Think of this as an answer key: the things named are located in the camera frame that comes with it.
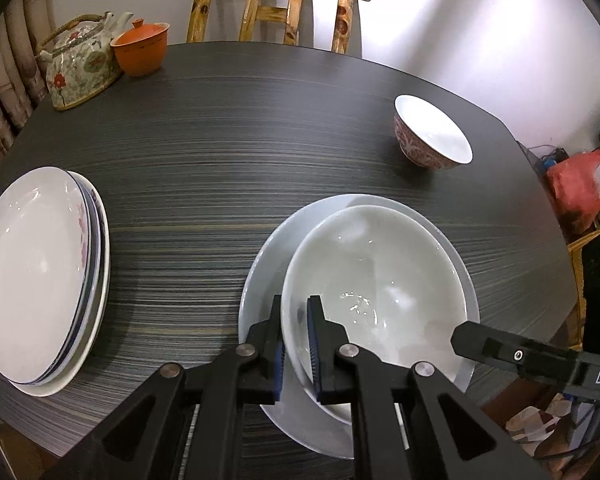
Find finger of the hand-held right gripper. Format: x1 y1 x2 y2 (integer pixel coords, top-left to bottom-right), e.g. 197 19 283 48
450 321 583 387

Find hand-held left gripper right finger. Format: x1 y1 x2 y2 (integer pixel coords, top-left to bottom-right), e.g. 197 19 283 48
306 295 552 480

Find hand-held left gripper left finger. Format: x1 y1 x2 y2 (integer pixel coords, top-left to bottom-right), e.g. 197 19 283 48
55 294 287 480

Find large white bowl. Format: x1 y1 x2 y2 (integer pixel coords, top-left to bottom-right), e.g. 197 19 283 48
238 193 481 461

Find medium pink floral bowl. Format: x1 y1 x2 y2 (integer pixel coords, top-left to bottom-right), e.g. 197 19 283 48
281 204 469 427

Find large pink floral plate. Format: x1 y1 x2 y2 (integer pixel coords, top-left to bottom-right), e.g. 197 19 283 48
10 172 112 399

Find small pink patterned bowl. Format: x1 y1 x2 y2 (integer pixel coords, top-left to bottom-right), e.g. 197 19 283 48
393 94 474 171

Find small pink floral plate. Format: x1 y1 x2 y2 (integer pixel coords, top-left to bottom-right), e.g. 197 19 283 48
0 166 91 385

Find red plastic bag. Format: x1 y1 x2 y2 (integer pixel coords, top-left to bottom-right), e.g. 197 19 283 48
546 150 600 234

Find orange lidded cup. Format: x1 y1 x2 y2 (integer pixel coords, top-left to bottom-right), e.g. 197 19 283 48
110 18 171 78

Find wooden chair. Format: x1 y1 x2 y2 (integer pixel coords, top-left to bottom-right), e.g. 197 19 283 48
186 0 373 55

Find floral ceramic teapot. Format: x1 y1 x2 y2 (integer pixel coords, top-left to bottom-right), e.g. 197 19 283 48
35 11 134 111

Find beige patterned curtain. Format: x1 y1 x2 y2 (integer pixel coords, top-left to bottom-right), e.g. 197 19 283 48
0 0 52 173

